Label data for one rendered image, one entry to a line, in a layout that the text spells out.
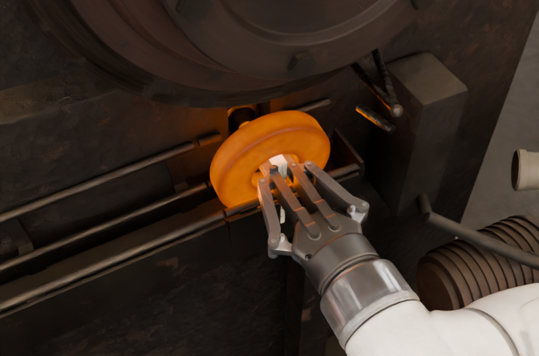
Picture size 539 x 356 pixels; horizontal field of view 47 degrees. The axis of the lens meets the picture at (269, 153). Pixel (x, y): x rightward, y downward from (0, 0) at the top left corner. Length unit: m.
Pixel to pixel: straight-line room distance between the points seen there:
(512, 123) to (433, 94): 1.25
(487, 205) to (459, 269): 0.83
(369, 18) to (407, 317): 0.27
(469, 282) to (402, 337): 0.41
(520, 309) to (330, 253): 0.19
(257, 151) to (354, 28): 0.23
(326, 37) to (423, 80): 0.33
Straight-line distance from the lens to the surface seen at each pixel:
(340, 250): 0.64
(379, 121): 0.66
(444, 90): 0.84
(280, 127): 0.72
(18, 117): 0.72
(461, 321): 0.62
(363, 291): 0.61
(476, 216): 1.77
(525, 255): 0.99
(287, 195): 0.71
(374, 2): 0.55
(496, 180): 1.87
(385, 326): 0.59
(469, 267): 0.99
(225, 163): 0.72
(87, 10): 0.52
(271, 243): 0.67
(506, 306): 0.67
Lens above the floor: 1.32
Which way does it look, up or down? 46 degrees down
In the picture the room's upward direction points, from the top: straight up
